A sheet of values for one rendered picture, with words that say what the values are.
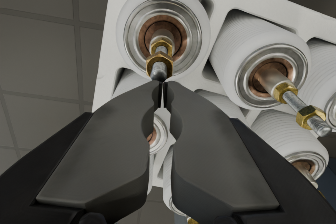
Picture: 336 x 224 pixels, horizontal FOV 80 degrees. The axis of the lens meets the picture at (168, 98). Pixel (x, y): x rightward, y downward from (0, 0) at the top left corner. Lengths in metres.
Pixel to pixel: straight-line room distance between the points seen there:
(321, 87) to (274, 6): 0.11
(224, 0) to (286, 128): 0.21
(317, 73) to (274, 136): 0.11
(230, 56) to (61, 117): 0.50
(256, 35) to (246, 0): 0.07
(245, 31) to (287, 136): 0.17
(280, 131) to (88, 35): 0.41
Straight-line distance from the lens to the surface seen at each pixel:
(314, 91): 0.30
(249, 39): 0.23
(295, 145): 0.33
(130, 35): 0.20
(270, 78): 0.23
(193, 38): 0.20
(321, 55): 0.33
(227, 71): 0.23
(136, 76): 0.30
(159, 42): 0.17
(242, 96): 0.24
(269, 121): 0.37
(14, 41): 0.57
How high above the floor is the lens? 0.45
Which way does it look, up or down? 59 degrees down
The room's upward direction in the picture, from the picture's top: 179 degrees clockwise
